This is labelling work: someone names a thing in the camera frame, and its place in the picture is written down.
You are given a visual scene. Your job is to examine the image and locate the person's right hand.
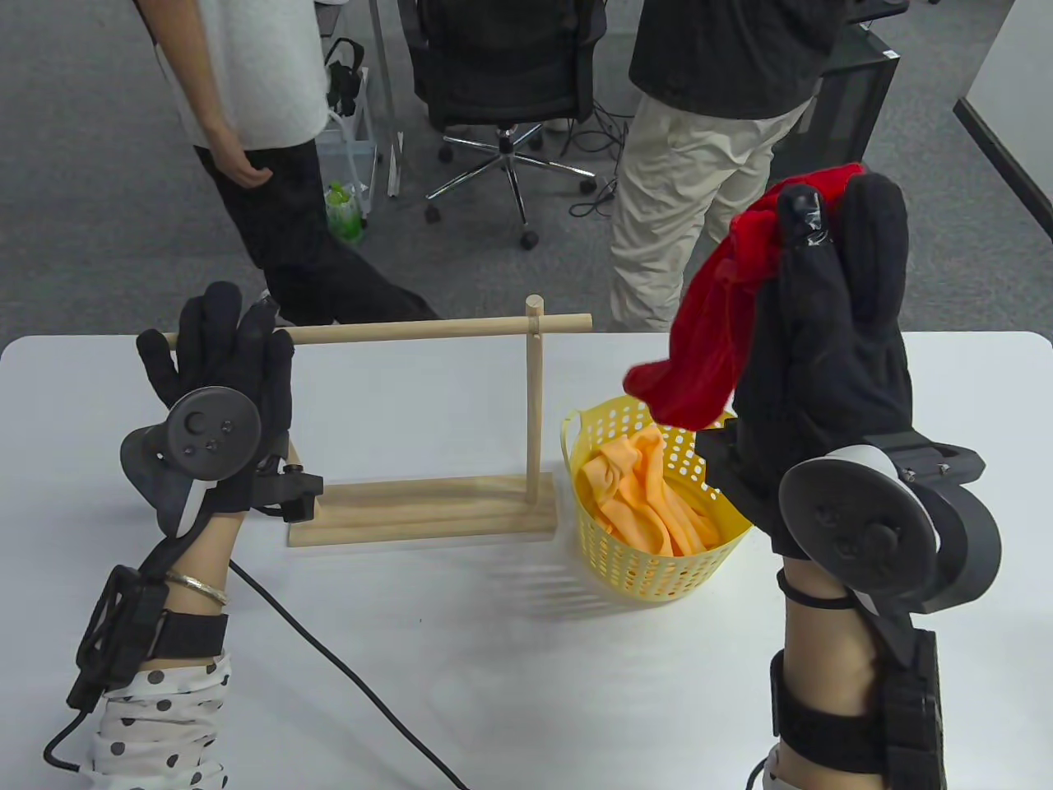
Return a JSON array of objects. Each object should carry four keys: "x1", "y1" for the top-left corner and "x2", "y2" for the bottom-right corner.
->
[{"x1": 731, "y1": 173, "x2": 916, "y2": 562}]

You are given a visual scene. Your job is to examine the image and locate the person's left hand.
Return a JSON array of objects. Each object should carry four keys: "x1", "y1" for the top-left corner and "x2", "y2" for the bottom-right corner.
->
[{"x1": 136, "y1": 281, "x2": 295, "y2": 518}]

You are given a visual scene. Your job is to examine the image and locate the red cloth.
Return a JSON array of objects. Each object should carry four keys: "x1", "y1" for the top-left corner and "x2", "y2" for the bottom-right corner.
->
[{"x1": 623, "y1": 163, "x2": 866, "y2": 430}]

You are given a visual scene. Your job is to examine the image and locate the person's right forearm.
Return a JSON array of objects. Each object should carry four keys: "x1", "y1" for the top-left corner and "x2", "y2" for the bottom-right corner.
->
[{"x1": 776, "y1": 556, "x2": 885, "y2": 790}]

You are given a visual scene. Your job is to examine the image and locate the person's left forearm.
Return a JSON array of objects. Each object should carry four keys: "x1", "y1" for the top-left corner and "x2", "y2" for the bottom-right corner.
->
[{"x1": 158, "y1": 509, "x2": 238, "y2": 659}]

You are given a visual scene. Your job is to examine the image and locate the black round tracking controller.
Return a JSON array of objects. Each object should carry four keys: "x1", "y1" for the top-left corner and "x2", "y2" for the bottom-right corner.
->
[
  {"x1": 120, "y1": 386, "x2": 263, "y2": 539},
  {"x1": 777, "y1": 444, "x2": 1003, "y2": 615}
]

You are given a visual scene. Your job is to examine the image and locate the green plastic bottle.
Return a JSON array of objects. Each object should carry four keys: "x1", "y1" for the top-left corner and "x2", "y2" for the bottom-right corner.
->
[{"x1": 324, "y1": 182, "x2": 365, "y2": 245}]

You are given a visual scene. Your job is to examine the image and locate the black cabinet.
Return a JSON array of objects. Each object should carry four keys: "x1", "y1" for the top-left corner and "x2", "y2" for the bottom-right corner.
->
[{"x1": 816, "y1": 23, "x2": 899, "y2": 165}]

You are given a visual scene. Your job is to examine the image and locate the wooden hanging rack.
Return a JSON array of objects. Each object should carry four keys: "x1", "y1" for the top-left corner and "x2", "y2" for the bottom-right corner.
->
[{"x1": 163, "y1": 295, "x2": 594, "y2": 549}]

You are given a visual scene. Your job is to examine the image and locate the black headset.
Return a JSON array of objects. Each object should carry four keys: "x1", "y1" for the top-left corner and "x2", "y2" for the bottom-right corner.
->
[{"x1": 324, "y1": 38, "x2": 368, "y2": 118}]

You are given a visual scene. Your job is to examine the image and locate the orange cloth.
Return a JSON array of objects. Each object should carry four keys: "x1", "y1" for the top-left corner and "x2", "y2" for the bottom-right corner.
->
[{"x1": 576, "y1": 425, "x2": 726, "y2": 558}]

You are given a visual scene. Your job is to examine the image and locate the black office chair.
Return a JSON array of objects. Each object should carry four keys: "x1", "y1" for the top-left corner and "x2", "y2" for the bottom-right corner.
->
[{"x1": 398, "y1": 0, "x2": 610, "y2": 252}]

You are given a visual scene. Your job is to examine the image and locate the yellow perforated plastic basket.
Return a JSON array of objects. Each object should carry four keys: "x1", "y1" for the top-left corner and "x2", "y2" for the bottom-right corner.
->
[{"x1": 561, "y1": 396, "x2": 754, "y2": 604}]

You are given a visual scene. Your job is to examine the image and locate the black controller mount bracket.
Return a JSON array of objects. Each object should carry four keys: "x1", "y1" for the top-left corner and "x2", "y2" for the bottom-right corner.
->
[
  {"x1": 247, "y1": 448, "x2": 324, "y2": 525},
  {"x1": 698, "y1": 418, "x2": 986, "y2": 529}
]

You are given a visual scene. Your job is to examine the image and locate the white wire bin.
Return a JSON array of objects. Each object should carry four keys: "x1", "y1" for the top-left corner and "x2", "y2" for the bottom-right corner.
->
[{"x1": 316, "y1": 64, "x2": 384, "y2": 225}]

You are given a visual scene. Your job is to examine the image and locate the gold bracelet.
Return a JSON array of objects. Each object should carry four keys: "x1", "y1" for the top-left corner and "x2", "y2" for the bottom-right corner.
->
[{"x1": 164, "y1": 571, "x2": 230, "y2": 608}]

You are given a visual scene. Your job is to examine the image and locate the black wrist camera with strap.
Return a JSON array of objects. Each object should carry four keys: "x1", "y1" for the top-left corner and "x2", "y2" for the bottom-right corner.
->
[
  {"x1": 66, "y1": 563, "x2": 230, "y2": 712},
  {"x1": 768, "y1": 607, "x2": 949, "y2": 790}
]

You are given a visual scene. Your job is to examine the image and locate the black floor cables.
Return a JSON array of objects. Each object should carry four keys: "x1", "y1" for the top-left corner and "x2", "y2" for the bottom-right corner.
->
[{"x1": 566, "y1": 103, "x2": 633, "y2": 220}]

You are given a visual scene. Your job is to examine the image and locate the black cable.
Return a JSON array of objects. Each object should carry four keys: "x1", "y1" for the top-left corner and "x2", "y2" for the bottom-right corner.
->
[{"x1": 228, "y1": 560, "x2": 471, "y2": 790}]

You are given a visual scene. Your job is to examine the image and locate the black hair tie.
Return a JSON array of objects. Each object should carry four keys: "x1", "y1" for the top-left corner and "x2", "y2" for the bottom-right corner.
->
[{"x1": 777, "y1": 569, "x2": 863, "y2": 611}]

